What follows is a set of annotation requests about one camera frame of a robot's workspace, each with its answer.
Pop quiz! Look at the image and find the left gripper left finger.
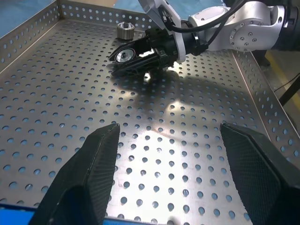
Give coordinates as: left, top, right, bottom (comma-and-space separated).
30, 123, 121, 225

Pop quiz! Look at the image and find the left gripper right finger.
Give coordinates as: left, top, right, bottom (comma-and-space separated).
220, 122, 300, 225

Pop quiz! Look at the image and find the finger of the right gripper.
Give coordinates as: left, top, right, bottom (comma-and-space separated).
110, 53, 166, 77
108, 37, 155, 63

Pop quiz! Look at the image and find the perforated metal tray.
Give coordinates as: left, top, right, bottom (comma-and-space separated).
0, 0, 300, 225

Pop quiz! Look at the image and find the black stand leg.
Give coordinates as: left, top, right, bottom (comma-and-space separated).
277, 72, 300, 108

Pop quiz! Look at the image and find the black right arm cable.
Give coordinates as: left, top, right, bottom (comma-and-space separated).
161, 0, 249, 51

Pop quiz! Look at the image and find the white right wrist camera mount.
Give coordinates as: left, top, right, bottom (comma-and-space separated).
137, 0, 186, 63

